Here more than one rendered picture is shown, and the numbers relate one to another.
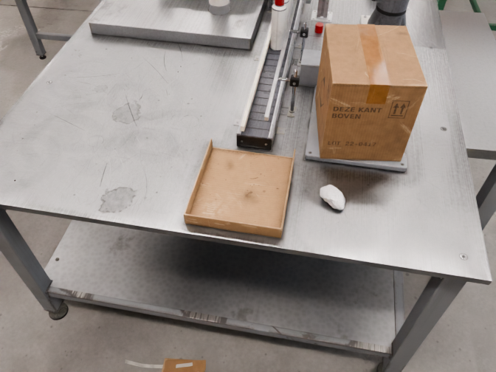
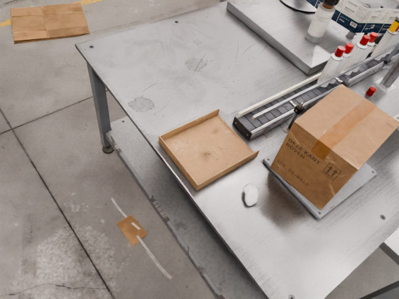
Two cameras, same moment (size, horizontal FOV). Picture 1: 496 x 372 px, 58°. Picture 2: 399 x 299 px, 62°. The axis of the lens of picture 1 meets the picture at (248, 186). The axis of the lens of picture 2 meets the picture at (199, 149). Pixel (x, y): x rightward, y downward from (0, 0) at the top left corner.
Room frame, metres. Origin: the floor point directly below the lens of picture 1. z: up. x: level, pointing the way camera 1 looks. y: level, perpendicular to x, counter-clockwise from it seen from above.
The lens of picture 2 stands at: (0.16, -0.41, 1.87)
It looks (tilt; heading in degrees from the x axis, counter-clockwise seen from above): 53 degrees down; 34
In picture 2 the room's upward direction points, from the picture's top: 12 degrees clockwise
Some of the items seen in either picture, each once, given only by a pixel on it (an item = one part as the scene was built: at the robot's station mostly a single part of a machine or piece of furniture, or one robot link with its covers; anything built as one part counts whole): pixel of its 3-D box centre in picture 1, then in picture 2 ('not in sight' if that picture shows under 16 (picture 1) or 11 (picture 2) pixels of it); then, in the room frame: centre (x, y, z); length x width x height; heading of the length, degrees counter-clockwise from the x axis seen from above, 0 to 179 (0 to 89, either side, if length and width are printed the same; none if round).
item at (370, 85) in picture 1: (362, 92); (331, 146); (1.09, -0.34, 0.99); 0.30 x 0.24 x 0.27; 177
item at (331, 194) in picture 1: (332, 197); (250, 194); (0.80, -0.23, 0.85); 0.08 x 0.07 x 0.04; 6
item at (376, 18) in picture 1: (388, 16); not in sight; (1.66, -0.55, 0.92); 0.15 x 0.15 x 0.10
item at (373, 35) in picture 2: not in sight; (363, 52); (1.74, -0.16, 0.98); 0.05 x 0.05 x 0.20
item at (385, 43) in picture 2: not in sight; (386, 41); (1.93, -0.19, 0.98); 0.05 x 0.05 x 0.20
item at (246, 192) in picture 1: (243, 184); (208, 146); (0.84, 0.01, 0.85); 0.30 x 0.26 x 0.04; 169
